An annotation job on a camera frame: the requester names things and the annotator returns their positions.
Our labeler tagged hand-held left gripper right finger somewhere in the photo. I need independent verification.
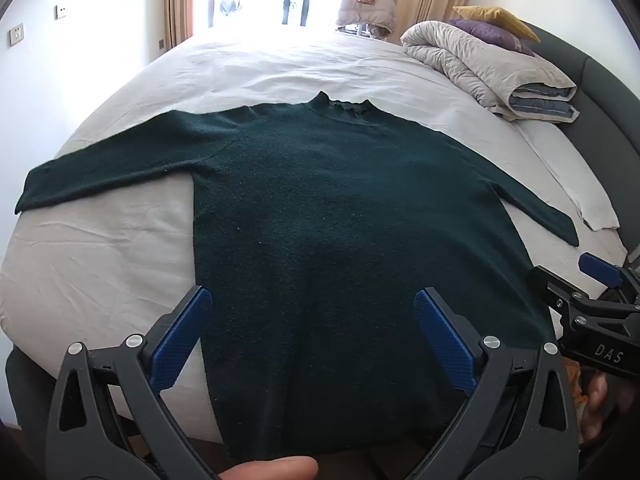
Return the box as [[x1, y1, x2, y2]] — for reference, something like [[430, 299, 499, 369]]
[[400, 287, 581, 480]]

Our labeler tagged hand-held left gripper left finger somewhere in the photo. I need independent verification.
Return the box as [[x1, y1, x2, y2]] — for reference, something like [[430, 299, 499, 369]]
[[45, 285, 221, 480]]

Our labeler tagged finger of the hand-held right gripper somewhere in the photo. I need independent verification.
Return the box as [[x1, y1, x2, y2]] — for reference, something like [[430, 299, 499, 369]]
[[529, 265, 592, 332], [579, 253, 640, 306]]

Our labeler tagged dark green knit sweater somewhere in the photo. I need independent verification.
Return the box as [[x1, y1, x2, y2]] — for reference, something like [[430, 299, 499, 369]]
[[14, 91, 581, 463]]

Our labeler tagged person's right hand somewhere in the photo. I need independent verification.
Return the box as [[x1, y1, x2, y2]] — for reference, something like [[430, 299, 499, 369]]
[[581, 372, 628, 445]]

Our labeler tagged person's left hand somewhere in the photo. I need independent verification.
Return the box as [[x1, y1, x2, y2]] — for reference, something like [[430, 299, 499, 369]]
[[220, 455, 319, 480]]

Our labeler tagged bed with white sheet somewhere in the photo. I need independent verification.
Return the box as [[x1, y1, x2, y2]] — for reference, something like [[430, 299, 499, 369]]
[[0, 25, 628, 461]]

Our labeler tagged white pillow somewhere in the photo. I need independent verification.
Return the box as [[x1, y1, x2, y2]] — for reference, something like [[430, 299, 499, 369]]
[[515, 117, 621, 231]]

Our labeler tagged grey upholstered headboard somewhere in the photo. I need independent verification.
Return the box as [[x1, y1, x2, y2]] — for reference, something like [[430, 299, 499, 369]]
[[520, 20, 640, 263]]

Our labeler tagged folded grey duvet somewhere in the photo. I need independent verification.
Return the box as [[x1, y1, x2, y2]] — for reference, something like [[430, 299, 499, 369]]
[[400, 20, 581, 123]]

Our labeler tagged purple pillow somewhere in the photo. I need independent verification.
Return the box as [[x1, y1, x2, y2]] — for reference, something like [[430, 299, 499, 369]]
[[446, 18, 538, 56]]

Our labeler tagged yellow pillow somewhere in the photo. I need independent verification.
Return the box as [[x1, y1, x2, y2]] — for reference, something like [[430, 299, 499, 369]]
[[452, 5, 542, 43]]

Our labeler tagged white puffer jacket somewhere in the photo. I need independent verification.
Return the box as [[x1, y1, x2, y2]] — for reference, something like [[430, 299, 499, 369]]
[[336, 0, 398, 41]]

